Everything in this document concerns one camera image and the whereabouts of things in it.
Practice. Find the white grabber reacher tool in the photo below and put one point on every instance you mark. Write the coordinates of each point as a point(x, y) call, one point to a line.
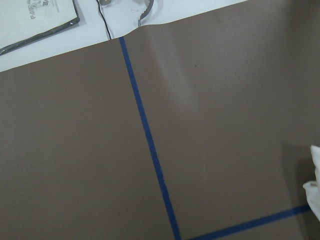
point(144, 14)

